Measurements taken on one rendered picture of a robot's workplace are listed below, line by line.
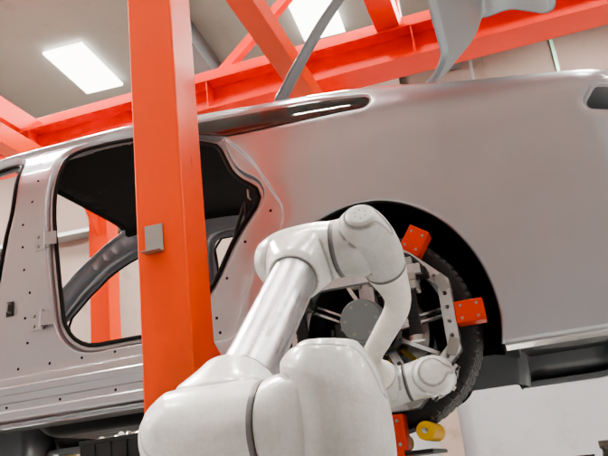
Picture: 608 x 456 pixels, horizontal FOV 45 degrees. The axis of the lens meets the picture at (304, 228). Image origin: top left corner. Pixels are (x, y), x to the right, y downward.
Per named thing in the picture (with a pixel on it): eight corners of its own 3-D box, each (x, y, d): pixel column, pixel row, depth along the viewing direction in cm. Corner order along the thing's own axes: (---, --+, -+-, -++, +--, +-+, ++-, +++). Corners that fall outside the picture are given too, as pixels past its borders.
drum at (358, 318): (399, 347, 240) (393, 305, 244) (385, 338, 220) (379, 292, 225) (357, 355, 243) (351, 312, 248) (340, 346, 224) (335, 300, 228)
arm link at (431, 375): (451, 354, 207) (406, 365, 210) (444, 346, 193) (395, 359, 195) (462, 392, 203) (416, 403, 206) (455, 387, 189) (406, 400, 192)
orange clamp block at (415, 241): (421, 261, 246) (432, 238, 247) (416, 256, 239) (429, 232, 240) (402, 253, 249) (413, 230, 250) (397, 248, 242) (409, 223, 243)
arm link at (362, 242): (406, 240, 172) (351, 251, 176) (384, 185, 160) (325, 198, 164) (407, 283, 163) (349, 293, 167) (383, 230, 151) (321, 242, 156)
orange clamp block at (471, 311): (459, 327, 237) (488, 322, 234) (456, 323, 229) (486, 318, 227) (455, 306, 239) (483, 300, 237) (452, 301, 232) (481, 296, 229)
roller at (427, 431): (448, 441, 247) (444, 422, 249) (435, 439, 220) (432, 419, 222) (431, 442, 249) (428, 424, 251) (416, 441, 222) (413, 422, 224)
